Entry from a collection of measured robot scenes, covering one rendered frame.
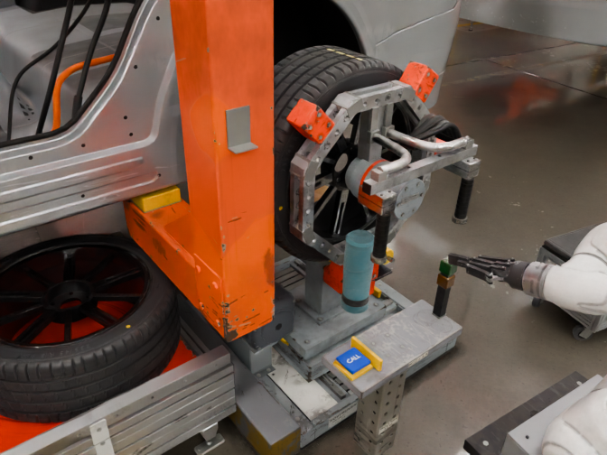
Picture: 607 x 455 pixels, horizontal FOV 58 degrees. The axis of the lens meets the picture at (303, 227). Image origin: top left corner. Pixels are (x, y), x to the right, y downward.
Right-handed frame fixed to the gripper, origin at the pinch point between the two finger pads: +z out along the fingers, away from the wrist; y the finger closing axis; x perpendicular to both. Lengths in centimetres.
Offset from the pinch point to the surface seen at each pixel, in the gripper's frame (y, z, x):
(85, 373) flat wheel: 90, 60, 11
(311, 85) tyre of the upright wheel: 19, 31, -53
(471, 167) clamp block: -9.2, 1.0, -24.7
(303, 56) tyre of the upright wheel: 9, 44, -60
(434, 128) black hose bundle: -6.3, 10.1, -36.0
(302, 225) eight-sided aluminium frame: 30.8, 29.6, -16.9
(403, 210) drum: 7.4, 12.7, -15.7
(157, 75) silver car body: 42, 72, -61
